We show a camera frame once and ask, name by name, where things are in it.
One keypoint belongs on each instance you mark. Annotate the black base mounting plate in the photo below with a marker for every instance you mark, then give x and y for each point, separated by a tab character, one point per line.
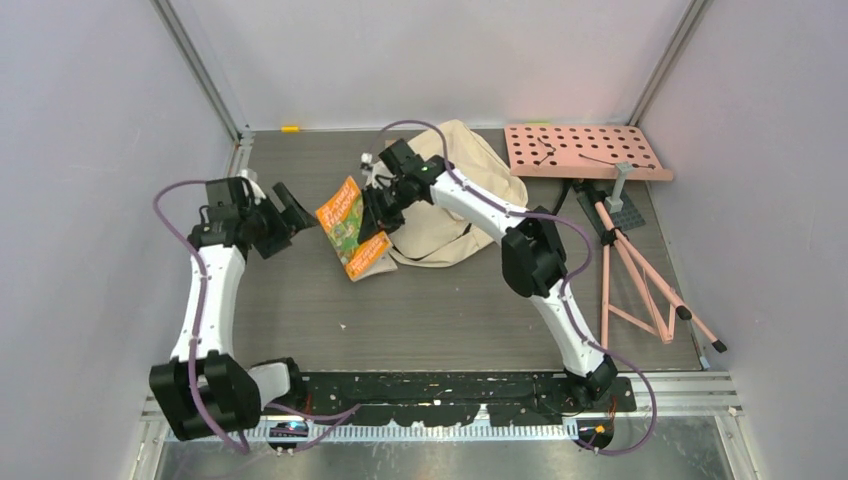
442	399

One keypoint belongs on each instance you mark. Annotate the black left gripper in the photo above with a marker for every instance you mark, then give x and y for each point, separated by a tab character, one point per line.
293	215

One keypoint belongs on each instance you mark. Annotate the pink perforated stand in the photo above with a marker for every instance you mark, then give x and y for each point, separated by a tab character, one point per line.
586	155

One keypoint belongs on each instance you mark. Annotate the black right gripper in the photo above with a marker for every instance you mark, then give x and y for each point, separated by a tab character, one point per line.
375	216

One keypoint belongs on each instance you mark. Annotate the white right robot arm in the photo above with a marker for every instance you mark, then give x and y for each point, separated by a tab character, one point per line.
533	258

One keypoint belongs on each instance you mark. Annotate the cream canvas backpack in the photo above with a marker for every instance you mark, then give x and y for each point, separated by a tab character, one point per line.
433	237

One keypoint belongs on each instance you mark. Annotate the orange green paperback book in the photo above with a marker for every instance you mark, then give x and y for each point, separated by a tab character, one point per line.
341	218

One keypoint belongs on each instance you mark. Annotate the grey bracket on stand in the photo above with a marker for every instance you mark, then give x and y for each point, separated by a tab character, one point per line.
614	202

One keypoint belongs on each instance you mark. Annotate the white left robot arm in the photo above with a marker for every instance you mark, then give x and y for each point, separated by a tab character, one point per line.
201	389

